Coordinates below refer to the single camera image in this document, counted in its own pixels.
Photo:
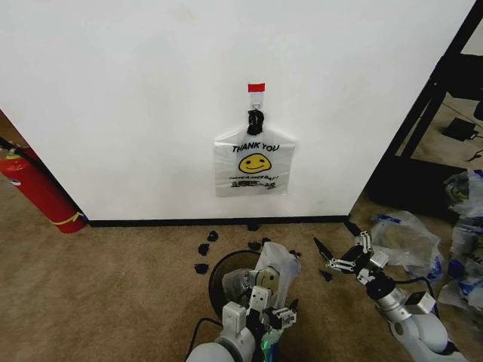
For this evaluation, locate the crumpled clear plastic bag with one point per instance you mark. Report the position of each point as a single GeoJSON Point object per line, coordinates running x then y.
{"type": "Point", "coordinates": [468, 245]}
{"type": "Point", "coordinates": [462, 294]}

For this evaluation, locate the clear blue-print plastic bag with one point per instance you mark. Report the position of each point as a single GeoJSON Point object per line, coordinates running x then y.
{"type": "Point", "coordinates": [407, 241]}

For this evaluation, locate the black round trash bin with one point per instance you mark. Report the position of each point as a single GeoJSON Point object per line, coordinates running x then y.
{"type": "Point", "coordinates": [217, 277]}

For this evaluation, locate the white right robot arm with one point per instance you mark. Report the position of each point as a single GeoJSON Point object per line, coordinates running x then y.
{"type": "Point", "coordinates": [422, 332]}

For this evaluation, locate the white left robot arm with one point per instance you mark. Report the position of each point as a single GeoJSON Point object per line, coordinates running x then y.
{"type": "Point", "coordinates": [226, 347]}

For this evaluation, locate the red fire extinguisher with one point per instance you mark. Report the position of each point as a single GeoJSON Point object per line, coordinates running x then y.
{"type": "Point", "coordinates": [35, 188]}

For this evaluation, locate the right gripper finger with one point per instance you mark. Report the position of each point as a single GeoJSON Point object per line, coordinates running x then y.
{"type": "Point", "coordinates": [343, 265]}
{"type": "Point", "coordinates": [364, 243]}

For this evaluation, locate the clear smiley plastic bag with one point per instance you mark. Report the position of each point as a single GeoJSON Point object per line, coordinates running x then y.
{"type": "Point", "coordinates": [281, 264]}

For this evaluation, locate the black baseboard strip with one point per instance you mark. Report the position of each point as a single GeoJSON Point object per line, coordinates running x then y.
{"type": "Point", "coordinates": [211, 221]}

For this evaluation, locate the clear wall hook red tape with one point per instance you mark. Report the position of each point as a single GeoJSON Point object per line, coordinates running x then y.
{"type": "Point", "coordinates": [256, 88]}

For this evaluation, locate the crumpled smiley plastic bag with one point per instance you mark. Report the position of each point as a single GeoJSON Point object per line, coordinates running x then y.
{"type": "Point", "coordinates": [462, 190]}

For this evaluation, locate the small black clip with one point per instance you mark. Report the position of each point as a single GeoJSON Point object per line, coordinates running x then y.
{"type": "Point", "coordinates": [204, 249]}
{"type": "Point", "coordinates": [266, 240]}
{"type": "Point", "coordinates": [326, 275]}
{"type": "Point", "coordinates": [213, 236]}
{"type": "Point", "coordinates": [295, 253]}
{"type": "Point", "coordinates": [200, 268]}
{"type": "Point", "coordinates": [254, 244]}

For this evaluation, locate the black metal rack frame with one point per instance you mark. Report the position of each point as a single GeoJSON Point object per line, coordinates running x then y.
{"type": "Point", "coordinates": [407, 177]}

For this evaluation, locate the white smiley thank-you bag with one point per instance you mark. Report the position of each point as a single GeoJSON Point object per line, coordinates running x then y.
{"type": "Point", "coordinates": [255, 177]}

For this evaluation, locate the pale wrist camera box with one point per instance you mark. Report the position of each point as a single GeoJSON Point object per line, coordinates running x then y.
{"type": "Point", "coordinates": [379, 260]}
{"type": "Point", "coordinates": [260, 298]}

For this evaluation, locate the black power adapter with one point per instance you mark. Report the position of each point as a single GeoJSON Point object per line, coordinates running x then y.
{"type": "Point", "coordinates": [458, 129]}

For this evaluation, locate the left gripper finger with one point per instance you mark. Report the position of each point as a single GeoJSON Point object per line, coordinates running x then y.
{"type": "Point", "coordinates": [248, 292]}
{"type": "Point", "coordinates": [286, 315]}

